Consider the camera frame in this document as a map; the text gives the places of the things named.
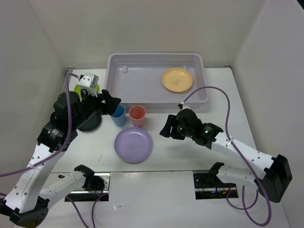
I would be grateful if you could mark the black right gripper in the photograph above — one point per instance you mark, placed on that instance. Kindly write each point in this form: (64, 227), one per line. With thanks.
(172, 120)

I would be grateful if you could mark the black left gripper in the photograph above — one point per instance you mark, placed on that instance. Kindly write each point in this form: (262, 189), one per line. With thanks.
(109, 108)

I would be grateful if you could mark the purple plate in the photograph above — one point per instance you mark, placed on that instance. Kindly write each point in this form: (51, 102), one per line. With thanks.
(133, 145)

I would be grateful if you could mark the yellow plate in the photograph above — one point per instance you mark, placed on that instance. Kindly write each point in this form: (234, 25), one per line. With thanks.
(177, 80)

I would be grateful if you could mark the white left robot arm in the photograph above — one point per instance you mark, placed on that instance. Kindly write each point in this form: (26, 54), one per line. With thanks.
(28, 203)

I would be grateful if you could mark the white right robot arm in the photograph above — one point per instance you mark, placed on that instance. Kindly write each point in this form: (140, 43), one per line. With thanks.
(267, 174)

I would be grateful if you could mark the lavender plastic bin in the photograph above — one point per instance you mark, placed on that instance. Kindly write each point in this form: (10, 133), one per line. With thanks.
(136, 79)

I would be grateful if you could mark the blue cup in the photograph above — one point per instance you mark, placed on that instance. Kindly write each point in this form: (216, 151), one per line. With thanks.
(119, 116)

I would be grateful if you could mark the black plate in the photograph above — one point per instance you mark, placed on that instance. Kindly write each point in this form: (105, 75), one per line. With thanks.
(91, 124)

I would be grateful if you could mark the pink cup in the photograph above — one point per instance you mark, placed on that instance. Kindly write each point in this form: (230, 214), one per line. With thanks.
(137, 114)

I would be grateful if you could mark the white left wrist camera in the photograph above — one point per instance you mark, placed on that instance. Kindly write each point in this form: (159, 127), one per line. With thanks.
(88, 80)

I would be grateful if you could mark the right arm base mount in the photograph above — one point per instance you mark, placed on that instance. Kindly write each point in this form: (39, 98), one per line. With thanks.
(208, 187)

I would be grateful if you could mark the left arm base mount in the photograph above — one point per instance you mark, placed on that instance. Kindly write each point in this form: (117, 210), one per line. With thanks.
(97, 187)

